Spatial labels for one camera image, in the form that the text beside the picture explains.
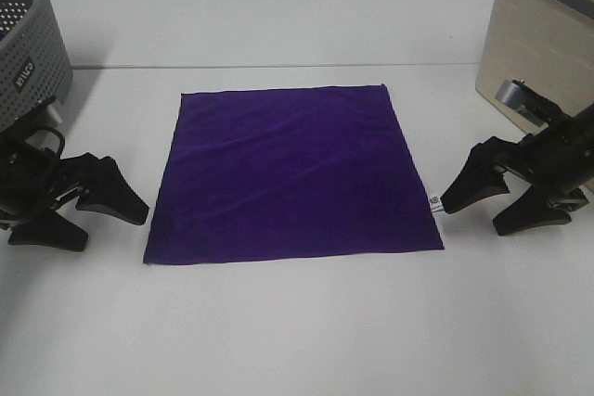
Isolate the white towel care label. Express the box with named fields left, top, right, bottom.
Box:
left=429, top=195, right=444, bottom=212

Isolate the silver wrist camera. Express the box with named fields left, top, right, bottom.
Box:
left=23, top=96, right=63, bottom=135
left=496, top=80, right=563, bottom=127

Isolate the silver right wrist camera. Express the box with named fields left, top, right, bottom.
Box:
left=496, top=80, right=563, bottom=127

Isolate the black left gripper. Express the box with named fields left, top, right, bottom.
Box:
left=1, top=126, right=149, bottom=252

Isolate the purple towel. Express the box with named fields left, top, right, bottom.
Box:
left=144, top=84, right=443, bottom=265

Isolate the beige fabric storage box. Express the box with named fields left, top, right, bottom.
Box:
left=476, top=0, right=593, bottom=132

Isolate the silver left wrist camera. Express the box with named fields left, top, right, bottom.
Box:
left=23, top=96, right=63, bottom=135

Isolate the grey perforated plastic basket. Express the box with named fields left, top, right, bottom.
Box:
left=1, top=0, right=73, bottom=130

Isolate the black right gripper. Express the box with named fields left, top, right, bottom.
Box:
left=440, top=106, right=593, bottom=236

